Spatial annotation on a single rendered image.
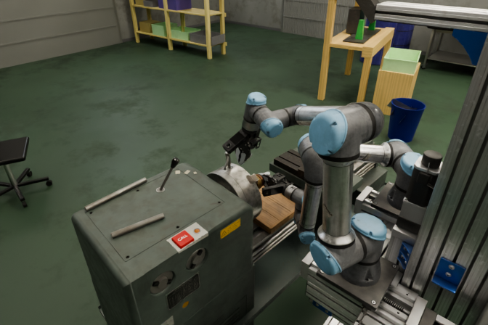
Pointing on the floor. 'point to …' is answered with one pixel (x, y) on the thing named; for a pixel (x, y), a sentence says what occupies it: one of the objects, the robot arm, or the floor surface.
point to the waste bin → (404, 118)
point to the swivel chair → (9, 152)
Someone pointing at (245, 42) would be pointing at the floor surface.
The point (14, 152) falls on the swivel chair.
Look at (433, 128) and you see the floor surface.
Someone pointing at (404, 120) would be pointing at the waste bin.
